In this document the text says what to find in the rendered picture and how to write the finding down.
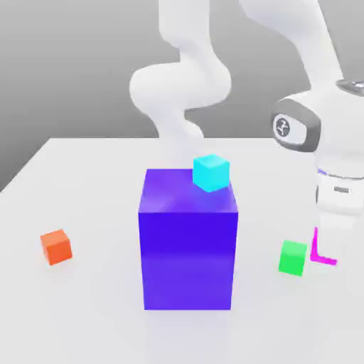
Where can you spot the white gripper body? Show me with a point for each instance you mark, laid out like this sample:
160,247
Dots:
341,230

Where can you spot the small magenta cube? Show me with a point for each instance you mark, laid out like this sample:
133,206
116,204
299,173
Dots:
314,250

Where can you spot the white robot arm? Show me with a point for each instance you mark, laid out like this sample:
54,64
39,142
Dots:
182,91

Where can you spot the small green cube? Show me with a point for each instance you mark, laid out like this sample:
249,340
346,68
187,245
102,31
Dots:
292,258

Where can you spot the small cyan cube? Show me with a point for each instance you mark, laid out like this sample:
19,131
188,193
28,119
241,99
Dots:
210,173

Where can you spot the small orange cube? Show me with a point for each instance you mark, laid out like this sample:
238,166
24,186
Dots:
57,248

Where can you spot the large purple box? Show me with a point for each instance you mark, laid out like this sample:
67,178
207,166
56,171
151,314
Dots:
187,256

